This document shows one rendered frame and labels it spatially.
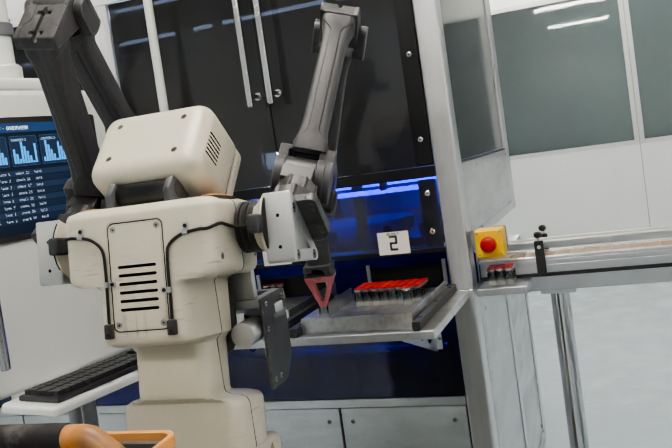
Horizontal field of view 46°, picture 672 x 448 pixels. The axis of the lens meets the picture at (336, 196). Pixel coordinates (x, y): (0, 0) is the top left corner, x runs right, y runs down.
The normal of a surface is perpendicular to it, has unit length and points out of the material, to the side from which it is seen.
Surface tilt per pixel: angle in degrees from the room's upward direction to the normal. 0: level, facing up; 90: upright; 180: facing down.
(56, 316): 90
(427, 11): 90
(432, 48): 90
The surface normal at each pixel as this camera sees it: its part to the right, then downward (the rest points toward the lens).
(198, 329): 0.94, -0.11
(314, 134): 0.01, -0.43
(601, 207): -0.33, 0.10
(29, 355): 0.85, -0.09
